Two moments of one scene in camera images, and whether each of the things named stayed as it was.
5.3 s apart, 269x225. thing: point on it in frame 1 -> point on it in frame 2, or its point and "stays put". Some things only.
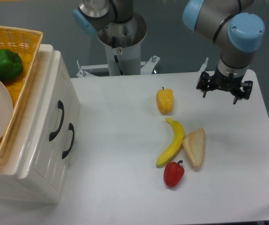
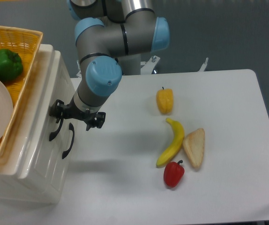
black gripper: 230,84 -> 71,111
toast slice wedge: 194,145 stays put
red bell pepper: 173,173 stays put
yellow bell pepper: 164,98 stays put
